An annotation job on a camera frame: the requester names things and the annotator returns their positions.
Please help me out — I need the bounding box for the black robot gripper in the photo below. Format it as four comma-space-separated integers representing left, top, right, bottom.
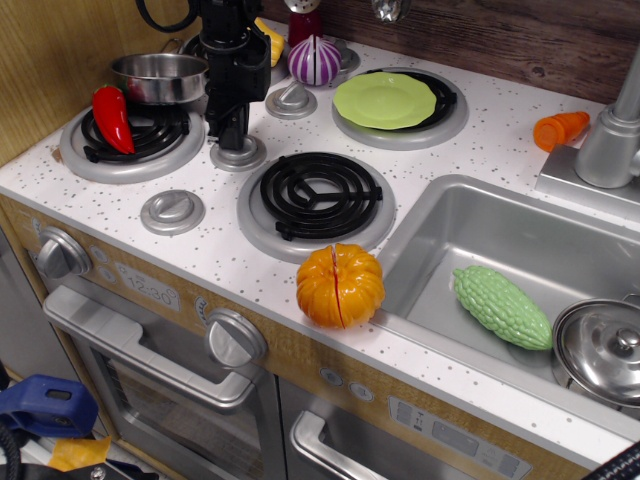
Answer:
199, 1, 271, 150

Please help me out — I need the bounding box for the silver stove knob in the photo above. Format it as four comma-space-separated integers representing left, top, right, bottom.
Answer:
140, 190, 205, 236
265, 81, 318, 120
334, 39, 361, 75
210, 135, 267, 172

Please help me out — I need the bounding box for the silver front stove knob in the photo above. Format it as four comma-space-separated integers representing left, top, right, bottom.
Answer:
140, 190, 205, 236

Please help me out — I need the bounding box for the silver right oven knob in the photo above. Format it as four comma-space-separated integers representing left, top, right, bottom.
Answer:
204, 308, 268, 369

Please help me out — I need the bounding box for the silver oven knob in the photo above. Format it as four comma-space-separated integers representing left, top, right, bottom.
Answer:
204, 308, 268, 369
36, 226, 93, 280

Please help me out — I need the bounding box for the silver left oven knob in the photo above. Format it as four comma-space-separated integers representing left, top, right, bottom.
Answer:
36, 226, 93, 280

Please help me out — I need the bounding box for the black front left burner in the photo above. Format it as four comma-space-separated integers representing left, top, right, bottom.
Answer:
59, 104, 205, 184

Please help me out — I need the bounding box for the black burner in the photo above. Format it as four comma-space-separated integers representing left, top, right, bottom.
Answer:
332, 67, 469, 151
237, 152, 395, 264
59, 104, 205, 184

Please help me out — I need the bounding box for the small steel pot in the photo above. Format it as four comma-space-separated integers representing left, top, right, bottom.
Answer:
111, 52, 209, 105

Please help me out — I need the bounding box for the yellow toy pepper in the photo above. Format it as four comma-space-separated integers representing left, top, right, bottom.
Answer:
255, 18, 285, 68

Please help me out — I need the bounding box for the purple white toy onion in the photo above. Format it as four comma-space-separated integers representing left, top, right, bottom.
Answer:
287, 35, 342, 86

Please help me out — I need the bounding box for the black front centre burner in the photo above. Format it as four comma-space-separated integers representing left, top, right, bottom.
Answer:
237, 152, 395, 264

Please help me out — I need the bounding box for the red pepper shaker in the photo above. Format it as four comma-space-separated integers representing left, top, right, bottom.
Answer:
284, 0, 323, 48

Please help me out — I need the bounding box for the red toy chili pepper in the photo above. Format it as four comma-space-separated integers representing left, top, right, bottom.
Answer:
92, 85, 135, 155

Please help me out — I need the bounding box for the light green plastic plate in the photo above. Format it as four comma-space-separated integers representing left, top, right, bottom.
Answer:
333, 72, 437, 130

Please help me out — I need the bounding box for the black rear right burner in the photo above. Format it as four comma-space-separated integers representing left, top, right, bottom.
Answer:
332, 67, 469, 151

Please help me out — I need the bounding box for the orange toy pumpkin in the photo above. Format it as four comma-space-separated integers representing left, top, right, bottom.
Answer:
296, 243, 386, 329

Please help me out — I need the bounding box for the hanging silver spoon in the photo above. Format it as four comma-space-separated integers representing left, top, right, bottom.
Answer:
371, 0, 412, 23

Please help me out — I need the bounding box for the green toy bitter gourd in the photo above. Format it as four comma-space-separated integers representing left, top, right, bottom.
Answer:
453, 265, 553, 351

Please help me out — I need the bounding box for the orange toy carrot piece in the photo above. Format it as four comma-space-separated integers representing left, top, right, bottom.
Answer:
533, 111, 591, 152

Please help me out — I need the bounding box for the blue clamp tool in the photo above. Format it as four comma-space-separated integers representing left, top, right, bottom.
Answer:
1, 375, 99, 438

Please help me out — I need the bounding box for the grey toy sink basin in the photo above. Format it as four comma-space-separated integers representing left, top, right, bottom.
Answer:
372, 173, 640, 426

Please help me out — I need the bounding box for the silver toy faucet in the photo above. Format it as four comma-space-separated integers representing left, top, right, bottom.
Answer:
534, 42, 640, 211

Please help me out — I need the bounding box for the steel pot with lid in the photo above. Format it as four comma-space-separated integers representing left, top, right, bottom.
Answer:
552, 294, 639, 419

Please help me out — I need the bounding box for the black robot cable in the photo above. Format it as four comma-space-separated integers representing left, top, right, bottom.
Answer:
134, 0, 202, 34

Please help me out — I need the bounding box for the silver oven door handle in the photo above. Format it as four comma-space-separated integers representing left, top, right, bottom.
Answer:
43, 286, 255, 414

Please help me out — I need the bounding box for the silver dishwasher door handle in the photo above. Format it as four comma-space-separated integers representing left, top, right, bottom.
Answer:
289, 410, 384, 480

